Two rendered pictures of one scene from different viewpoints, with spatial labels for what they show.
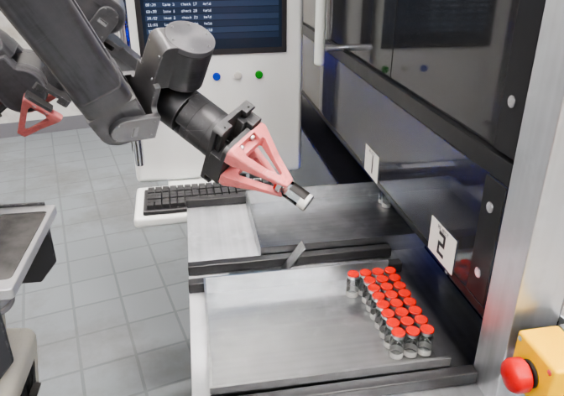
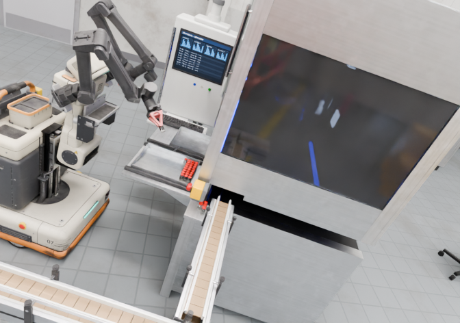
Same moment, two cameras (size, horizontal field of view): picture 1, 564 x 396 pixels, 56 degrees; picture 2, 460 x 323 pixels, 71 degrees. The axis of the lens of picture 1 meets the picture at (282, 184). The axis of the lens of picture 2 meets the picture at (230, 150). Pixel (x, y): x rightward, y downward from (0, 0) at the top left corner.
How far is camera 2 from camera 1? 1.15 m
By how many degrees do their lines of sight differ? 9
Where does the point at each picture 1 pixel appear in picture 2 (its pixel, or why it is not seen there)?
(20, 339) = (97, 137)
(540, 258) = (205, 165)
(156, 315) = not seen: hidden behind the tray
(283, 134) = (211, 113)
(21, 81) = not seen: hidden behind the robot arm
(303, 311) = (168, 162)
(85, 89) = (124, 90)
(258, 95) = (207, 96)
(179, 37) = (148, 86)
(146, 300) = not seen: hidden behind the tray
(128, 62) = (152, 77)
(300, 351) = (159, 169)
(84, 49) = (126, 84)
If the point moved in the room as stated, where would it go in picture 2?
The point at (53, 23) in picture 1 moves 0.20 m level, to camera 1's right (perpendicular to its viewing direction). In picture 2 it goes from (120, 79) to (158, 96)
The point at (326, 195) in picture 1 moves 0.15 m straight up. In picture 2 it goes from (205, 138) to (211, 120)
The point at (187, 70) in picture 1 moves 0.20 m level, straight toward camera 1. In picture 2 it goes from (148, 93) to (132, 107)
